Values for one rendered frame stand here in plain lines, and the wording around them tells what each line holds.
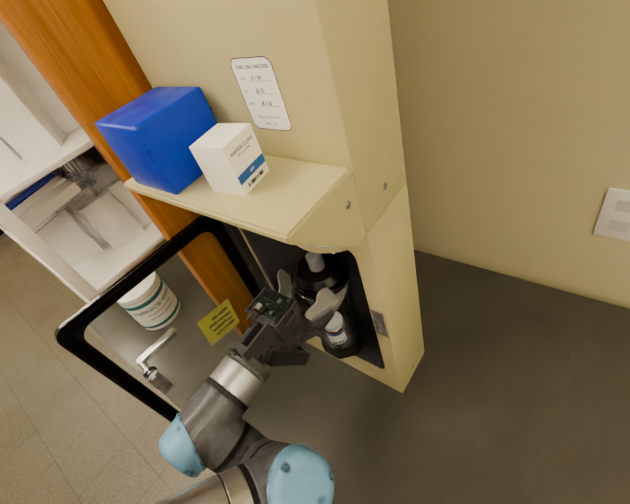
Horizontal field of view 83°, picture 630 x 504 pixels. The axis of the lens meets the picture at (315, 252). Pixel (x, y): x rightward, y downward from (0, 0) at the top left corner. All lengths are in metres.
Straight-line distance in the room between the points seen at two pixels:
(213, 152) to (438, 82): 0.53
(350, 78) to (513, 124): 0.49
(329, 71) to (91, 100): 0.37
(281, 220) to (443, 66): 0.54
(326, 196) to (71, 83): 0.39
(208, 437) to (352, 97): 0.45
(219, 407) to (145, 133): 0.36
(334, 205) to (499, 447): 0.59
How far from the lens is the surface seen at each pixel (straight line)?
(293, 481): 0.44
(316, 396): 0.87
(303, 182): 0.39
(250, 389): 0.56
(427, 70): 0.81
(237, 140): 0.39
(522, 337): 0.92
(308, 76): 0.37
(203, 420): 0.55
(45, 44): 0.61
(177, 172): 0.47
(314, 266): 0.61
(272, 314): 0.55
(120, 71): 0.64
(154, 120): 0.45
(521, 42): 0.75
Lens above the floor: 1.71
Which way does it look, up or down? 42 degrees down
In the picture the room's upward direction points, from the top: 21 degrees counter-clockwise
